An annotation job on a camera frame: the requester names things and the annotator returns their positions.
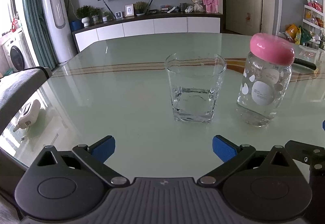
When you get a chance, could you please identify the bushy green potted plant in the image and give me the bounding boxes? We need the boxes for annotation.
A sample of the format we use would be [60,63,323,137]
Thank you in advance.
[134,1,148,16]

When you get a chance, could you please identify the grey sofa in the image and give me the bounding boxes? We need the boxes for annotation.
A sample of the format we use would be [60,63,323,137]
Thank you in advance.
[0,66,53,133]

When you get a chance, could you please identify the white snack shelf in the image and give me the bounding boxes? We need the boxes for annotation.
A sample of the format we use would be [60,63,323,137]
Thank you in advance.
[302,0,325,50]

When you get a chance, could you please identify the blue pot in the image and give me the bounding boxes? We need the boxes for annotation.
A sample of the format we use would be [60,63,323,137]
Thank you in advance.
[69,20,84,32]

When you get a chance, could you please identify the colourful snack bags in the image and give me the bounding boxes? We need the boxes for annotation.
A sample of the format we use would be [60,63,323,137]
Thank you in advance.
[284,23,314,46]

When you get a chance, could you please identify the black flat object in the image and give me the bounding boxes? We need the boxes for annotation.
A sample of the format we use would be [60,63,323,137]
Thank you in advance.
[293,58,318,71]

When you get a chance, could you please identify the clear glass cup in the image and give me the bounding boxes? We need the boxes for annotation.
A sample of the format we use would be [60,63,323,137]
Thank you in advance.
[165,52,227,124]

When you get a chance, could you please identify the white plug-in device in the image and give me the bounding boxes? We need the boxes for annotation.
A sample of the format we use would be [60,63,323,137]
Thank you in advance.
[11,99,41,133]

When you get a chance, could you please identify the pink dotted bottle cap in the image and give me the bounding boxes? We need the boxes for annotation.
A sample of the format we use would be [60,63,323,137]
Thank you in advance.
[250,33,296,64]

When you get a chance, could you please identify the potted plant in white pot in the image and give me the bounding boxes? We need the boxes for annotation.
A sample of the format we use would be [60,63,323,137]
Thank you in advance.
[76,5,95,27]

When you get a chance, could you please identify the doll bouquet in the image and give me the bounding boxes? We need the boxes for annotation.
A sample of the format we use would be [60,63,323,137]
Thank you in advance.
[191,0,205,12]

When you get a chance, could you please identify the white tower air conditioner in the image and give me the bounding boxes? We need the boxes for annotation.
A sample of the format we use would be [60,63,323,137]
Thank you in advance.
[36,0,77,64]

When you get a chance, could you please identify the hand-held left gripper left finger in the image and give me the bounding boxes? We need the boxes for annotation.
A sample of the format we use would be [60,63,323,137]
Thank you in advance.
[37,136,130,187]

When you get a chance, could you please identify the white washing machine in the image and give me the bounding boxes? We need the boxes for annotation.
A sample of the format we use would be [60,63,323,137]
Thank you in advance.
[0,29,30,76]

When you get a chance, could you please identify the white television cabinet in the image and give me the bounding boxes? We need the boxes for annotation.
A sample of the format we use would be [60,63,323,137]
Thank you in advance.
[72,12,224,53]

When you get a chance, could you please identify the clear glass bottle white dots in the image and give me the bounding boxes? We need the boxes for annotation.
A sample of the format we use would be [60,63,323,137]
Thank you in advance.
[237,51,293,127]

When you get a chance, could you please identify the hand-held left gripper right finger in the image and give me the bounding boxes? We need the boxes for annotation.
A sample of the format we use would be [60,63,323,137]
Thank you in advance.
[197,135,295,187]

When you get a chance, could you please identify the pink gift box with bow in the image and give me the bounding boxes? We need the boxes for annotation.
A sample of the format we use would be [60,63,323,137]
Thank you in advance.
[203,0,219,14]

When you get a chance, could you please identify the green curtain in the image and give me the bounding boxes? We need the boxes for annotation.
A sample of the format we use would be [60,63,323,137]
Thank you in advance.
[19,0,58,71]

